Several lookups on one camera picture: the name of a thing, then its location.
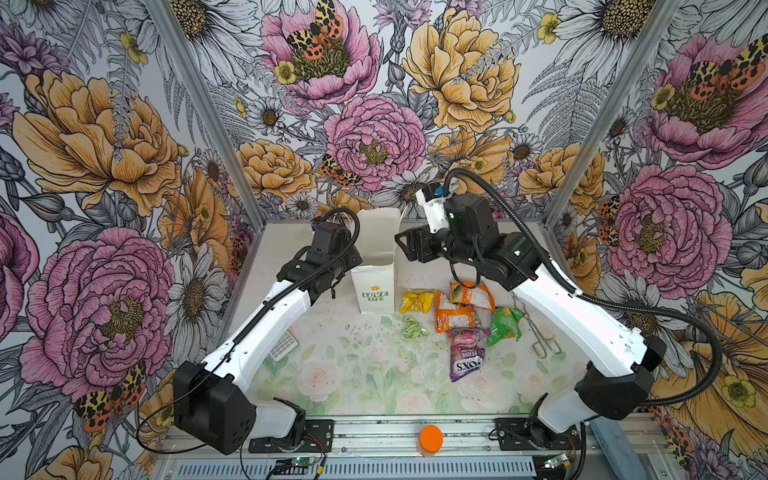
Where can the purple Fox's candy bag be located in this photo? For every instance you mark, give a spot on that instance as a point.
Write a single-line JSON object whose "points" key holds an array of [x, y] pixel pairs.
{"points": [[467, 351]]}

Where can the green circuit board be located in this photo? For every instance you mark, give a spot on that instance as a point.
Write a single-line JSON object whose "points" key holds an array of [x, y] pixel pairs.
{"points": [[555, 462], [297, 462]]}

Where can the white paper bag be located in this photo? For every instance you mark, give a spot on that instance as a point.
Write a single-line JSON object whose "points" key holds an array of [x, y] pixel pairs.
{"points": [[374, 279]]}

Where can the yellow snack packet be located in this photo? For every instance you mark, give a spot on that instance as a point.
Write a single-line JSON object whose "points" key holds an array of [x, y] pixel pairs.
{"points": [[417, 301]]}

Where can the orange white snack packet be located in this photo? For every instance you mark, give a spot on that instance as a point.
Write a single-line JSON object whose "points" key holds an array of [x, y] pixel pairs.
{"points": [[450, 316]]}

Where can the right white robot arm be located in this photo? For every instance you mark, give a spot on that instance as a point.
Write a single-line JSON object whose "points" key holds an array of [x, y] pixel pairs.
{"points": [[619, 375]]}

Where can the aluminium front rail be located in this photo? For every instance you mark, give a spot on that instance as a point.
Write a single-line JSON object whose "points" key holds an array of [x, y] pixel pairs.
{"points": [[397, 435]]}

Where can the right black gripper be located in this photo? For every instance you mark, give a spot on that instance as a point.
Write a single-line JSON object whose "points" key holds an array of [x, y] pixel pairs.
{"points": [[418, 237]]}

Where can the white calculator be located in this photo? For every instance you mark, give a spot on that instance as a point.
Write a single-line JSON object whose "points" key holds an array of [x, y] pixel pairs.
{"points": [[285, 345]]}

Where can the green snack packet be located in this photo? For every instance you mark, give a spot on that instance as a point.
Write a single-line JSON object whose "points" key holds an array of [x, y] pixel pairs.
{"points": [[505, 325]]}

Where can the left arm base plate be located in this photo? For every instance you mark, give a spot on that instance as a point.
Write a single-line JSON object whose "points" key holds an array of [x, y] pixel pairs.
{"points": [[312, 436]]}

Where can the right green circuit board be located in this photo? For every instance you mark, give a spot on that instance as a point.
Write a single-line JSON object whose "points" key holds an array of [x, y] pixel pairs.
{"points": [[555, 462]]}

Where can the small green candy wrapper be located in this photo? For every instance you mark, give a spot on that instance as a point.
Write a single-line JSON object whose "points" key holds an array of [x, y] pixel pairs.
{"points": [[413, 329]]}

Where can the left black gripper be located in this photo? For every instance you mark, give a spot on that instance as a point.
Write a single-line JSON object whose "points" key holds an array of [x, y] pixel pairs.
{"points": [[354, 259]]}

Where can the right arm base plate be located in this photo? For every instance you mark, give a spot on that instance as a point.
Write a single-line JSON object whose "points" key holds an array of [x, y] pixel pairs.
{"points": [[516, 434]]}

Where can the left green circuit board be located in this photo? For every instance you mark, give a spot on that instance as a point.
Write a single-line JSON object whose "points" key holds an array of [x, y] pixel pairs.
{"points": [[297, 462]]}

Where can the orange snack packet rear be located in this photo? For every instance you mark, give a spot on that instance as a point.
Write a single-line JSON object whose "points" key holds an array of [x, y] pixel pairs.
{"points": [[475, 295]]}

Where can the orange round button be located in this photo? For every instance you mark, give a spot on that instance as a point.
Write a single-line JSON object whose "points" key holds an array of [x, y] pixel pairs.
{"points": [[430, 440]]}

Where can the grey blue padded object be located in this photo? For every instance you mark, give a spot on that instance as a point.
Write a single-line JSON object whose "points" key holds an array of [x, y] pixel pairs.
{"points": [[617, 449]]}

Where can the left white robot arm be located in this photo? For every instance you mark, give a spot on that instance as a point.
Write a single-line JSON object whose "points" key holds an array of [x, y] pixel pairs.
{"points": [[210, 401]]}

